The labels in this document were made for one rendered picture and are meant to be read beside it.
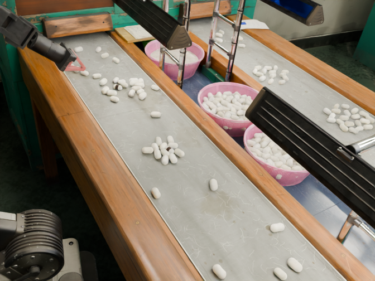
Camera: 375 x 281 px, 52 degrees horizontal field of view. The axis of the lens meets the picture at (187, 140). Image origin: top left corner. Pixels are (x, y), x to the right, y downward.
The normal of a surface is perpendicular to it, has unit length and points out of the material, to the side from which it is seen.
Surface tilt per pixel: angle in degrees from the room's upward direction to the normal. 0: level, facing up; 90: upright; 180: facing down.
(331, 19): 89
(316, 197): 0
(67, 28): 67
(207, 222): 0
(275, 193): 0
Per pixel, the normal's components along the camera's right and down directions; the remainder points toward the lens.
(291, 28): 0.46, 0.55
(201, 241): 0.10, -0.78
